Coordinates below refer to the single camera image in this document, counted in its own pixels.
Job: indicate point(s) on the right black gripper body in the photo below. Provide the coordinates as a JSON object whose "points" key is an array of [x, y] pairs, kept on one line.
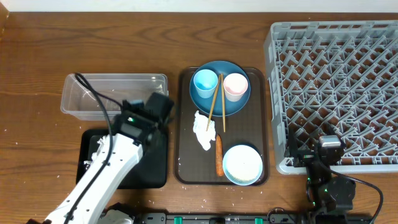
{"points": [[305, 158]]}

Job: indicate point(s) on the grey dishwasher rack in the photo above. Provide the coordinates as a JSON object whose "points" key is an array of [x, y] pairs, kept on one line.
{"points": [[341, 73]]}

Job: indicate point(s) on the white bowl blue rim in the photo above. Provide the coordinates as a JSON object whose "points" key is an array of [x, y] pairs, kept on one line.
{"points": [[242, 165]]}

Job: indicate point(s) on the large white tissue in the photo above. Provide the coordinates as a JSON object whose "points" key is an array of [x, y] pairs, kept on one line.
{"points": [[205, 132]]}

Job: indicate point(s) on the dark blue plate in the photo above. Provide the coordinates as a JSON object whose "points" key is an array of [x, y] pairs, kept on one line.
{"points": [[204, 104]]}

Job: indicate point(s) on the wooden chopstick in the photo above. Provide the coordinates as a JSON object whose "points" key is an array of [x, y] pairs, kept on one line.
{"points": [[213, 101], [223, 102]]}

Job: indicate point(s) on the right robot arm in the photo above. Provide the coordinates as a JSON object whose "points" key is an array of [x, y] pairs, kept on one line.
{"points": [[331, 195]]}

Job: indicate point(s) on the orange carrot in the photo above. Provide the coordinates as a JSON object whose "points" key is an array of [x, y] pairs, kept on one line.
{"points": [[219, 157]]}

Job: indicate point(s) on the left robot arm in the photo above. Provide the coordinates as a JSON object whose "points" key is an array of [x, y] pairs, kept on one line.
{"points": [[86, 203]]}

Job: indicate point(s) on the pink cup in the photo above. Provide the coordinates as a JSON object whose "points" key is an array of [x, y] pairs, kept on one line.
{"points": [[235, 85]]}

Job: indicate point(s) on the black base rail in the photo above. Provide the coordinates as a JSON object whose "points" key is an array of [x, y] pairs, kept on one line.
{"points": [[272, 218]]}

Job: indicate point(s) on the black plastic tray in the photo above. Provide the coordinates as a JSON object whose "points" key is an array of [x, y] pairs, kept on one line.
{"points": [[150, 173]]}

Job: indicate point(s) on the small white tissue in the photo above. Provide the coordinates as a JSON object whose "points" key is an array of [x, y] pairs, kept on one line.
{"points": [[91, 149]]}

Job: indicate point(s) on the right wooden chopstick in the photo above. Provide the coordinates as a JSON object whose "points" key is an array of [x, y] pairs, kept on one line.
{"points": [[223, 102]]}

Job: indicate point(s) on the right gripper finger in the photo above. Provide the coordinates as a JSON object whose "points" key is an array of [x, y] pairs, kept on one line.
{"points": [[329, 129], [292, 142]]}

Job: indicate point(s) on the left wooden chopstick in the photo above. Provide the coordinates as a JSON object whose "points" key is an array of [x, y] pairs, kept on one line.
{"points": [[213, 101]]}

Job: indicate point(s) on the light blue cup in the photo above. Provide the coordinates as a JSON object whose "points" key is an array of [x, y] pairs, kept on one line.
{"points": [[205, 82]]}

